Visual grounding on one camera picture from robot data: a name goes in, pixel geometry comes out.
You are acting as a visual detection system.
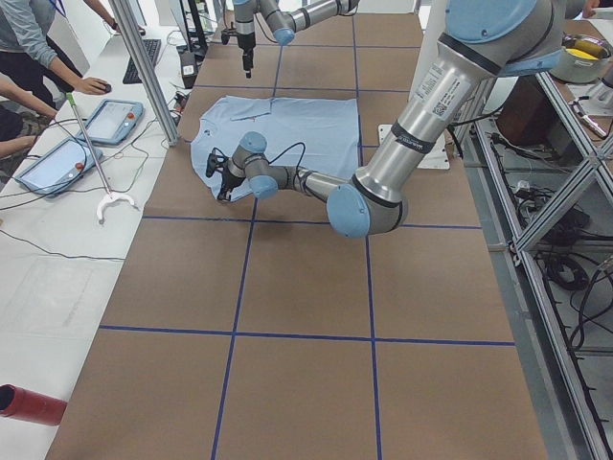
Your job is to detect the person in blue shirt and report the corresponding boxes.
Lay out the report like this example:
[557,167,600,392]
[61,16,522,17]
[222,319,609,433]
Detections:
[1,0,108,106]

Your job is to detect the white reacher grabber stick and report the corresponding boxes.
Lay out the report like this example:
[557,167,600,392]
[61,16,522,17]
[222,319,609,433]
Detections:
[66,92,138,225]

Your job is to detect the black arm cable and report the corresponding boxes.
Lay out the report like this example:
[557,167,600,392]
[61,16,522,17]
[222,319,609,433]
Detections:
[261,141,310,169]

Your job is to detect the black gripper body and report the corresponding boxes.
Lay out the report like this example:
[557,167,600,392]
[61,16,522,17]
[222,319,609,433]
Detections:
[238,33,255,79]
[217,165,245,201]

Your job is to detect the light blue t-shirt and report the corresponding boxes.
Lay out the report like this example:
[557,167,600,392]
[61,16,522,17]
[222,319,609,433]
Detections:
[191,96,359,206]

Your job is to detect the aluminium side rack frame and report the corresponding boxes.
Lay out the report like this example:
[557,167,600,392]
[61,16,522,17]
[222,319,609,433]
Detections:
[454,74,612,459]

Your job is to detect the seated person forearm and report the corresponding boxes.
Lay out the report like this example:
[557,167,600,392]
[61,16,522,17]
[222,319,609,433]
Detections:
[0,76,39,162]

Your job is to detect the blue teach pendant near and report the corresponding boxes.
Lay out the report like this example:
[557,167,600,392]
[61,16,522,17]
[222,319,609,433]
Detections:
[14,139,102,197]

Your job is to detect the blue teach pendant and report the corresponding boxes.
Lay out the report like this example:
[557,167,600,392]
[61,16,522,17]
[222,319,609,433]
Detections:
[83,99,144,147]
[14,139,102,197]

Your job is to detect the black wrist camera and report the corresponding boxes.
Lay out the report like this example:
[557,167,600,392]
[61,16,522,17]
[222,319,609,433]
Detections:
[205,147,228,177]

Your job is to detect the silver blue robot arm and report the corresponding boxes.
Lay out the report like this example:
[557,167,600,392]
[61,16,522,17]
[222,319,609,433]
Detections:
[205,0,583,238]
[233,0,359,79]

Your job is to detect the black keyboard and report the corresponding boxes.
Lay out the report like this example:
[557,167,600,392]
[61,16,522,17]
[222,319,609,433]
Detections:
[122,37,163,85]

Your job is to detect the blue teach pendant far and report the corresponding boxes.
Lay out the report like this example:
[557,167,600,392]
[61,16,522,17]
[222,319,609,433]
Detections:
[83,99,144,147]

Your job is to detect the aluminium frame post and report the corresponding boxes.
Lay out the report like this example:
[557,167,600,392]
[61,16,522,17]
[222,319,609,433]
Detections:
[109,0,179,147]

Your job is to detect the red cylinder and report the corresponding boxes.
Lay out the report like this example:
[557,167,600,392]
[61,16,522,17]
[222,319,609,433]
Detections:
[1,384,67,426]

